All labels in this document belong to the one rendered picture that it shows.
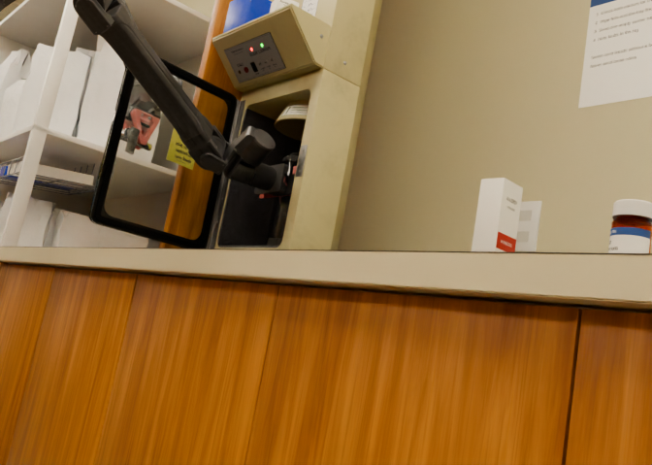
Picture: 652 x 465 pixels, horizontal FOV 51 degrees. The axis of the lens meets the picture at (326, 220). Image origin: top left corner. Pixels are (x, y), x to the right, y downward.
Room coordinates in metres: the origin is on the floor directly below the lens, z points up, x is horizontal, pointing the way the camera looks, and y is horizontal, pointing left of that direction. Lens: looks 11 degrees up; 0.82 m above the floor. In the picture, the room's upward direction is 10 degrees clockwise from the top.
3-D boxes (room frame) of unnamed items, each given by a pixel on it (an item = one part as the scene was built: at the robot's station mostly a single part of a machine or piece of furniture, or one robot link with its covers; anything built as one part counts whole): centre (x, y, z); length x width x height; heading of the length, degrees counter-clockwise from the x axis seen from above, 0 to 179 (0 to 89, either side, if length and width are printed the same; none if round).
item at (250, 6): (1.55, 0.26, 1.56); 0.10 x 0.10 x 0.09; 39
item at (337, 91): (1.61, 0.07, 1.33); 0.32 x 0.25 x 0.77; 39
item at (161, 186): (1.53, 0.38, 1.19); 0.30 x 0.01 x 0.40; 136
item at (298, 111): (1.57, 0.07, 1.34); 0.18 x 0.18 x 0.05
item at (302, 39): (1.49, 0.21, 1.46); 0.32 x 0.11 x 0.10; 39
